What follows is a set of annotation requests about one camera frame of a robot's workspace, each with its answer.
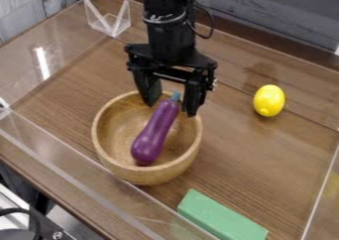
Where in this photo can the yellow toy lemon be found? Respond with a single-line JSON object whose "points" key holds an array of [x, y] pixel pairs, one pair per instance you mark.
{"points": [[268, 100]]}

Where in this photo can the green rectangular block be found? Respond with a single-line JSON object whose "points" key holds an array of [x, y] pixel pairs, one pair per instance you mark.
{"points": [[219, 220]]}

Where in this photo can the brown wooden bowl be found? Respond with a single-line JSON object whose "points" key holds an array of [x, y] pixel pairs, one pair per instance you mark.
{"points": [[117, 123]]}

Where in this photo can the clear acrylic corner bracket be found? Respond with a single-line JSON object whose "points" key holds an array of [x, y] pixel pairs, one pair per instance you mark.
{"points": [[109, 24]]}

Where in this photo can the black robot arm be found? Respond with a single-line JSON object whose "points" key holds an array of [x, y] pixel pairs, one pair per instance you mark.
{"points": [[169, 9]]}

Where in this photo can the clear acrylic tray enclosure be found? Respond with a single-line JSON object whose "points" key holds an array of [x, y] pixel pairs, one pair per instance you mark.
{"points": [[270, 167]]}

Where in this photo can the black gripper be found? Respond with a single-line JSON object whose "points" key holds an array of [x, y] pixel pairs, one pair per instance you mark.
{"points": [[169, 57]]}

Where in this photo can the purple toy eggplant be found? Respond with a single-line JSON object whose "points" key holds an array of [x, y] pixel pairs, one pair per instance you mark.
{"points": [[148, 143]]}

